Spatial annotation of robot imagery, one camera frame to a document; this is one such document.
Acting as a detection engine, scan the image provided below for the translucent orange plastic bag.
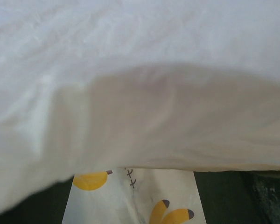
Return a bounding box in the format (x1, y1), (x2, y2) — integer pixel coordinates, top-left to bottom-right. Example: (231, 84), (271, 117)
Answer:
(0, 0), (280, 213)

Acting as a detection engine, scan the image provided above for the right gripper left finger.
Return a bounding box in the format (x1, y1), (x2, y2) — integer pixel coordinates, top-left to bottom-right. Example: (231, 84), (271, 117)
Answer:
(0, 178), (73, 224)

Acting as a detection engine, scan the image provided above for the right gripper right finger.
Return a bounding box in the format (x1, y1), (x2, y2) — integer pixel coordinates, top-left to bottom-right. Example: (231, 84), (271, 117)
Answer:
(194, 171), (280, 224)

